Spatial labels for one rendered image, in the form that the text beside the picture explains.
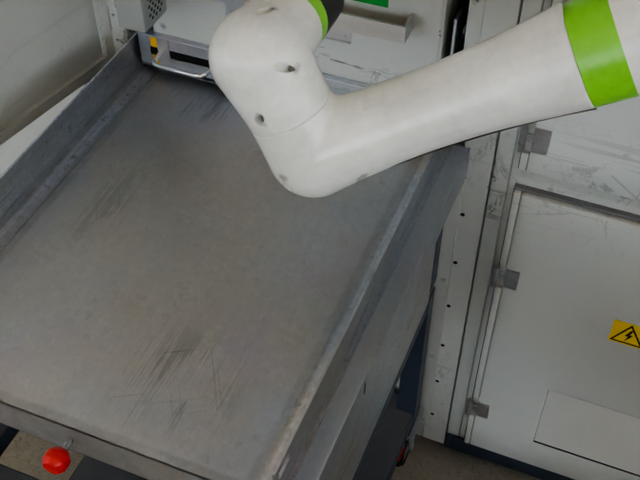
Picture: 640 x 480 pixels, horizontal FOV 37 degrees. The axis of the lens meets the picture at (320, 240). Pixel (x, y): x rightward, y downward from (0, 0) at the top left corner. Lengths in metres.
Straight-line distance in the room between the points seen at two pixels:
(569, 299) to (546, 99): 0.73
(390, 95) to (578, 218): 0.59
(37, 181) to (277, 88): 0.60
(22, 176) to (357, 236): 0.50
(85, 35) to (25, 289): 0.52
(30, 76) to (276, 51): 0.72
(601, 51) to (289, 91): 0.32
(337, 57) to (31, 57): 0.49
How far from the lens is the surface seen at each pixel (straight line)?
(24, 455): 2.24
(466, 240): 1.68
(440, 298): 1.80
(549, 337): 1.77
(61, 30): 1.67
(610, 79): 0.99
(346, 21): 1.42
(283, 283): 1.32
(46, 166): 1.53
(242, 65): 1.00
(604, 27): 0.99
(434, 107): 1.02
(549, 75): 0.99
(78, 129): 1.58
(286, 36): 1.01
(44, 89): 1.68
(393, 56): 1.48
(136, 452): 1.18
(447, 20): 1.43
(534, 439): 2.03
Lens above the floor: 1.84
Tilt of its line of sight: 46 degrees down
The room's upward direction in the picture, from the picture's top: straight up
